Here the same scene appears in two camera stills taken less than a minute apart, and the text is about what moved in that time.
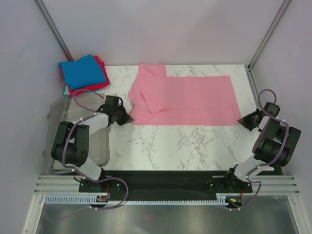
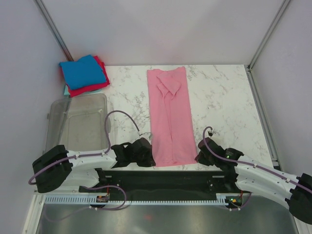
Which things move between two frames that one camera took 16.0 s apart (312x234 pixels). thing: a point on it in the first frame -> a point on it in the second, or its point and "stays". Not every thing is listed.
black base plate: x=160 y=185 stays
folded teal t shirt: x=67 y=90 stays
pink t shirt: x=156 y=99 -> x=172 y=136
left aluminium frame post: x=47 y=19 stays
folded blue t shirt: x=84 y=72 stays
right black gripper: x=244 y=120 -> x=199 y=159
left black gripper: x=126 y=119 -> x=149 y=162
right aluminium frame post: x=280 y=13 stays
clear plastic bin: x=73 y=107 stays
